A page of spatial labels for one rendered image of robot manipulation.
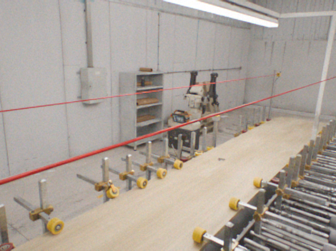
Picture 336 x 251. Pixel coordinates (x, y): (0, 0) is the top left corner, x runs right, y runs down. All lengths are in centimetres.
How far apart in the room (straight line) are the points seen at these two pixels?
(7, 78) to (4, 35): 57
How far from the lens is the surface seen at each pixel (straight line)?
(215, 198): 224
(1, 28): 461
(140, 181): 228
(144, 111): 639
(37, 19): 484
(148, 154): 256
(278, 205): 246
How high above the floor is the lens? 196
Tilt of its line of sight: 15 degrees down
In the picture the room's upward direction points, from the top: 2 degrees clockwise
